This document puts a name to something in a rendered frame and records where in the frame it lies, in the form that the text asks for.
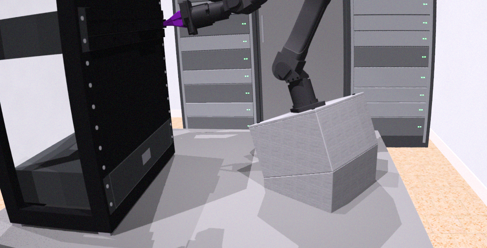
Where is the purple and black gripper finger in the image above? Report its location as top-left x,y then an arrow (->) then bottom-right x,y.
163,11 -> 182,24
163,20 -> 186,28

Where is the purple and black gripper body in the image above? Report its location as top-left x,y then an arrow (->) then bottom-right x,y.
179,0 -> 213,35

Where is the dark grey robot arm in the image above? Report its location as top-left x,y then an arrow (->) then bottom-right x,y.
195,0 -> 331,113

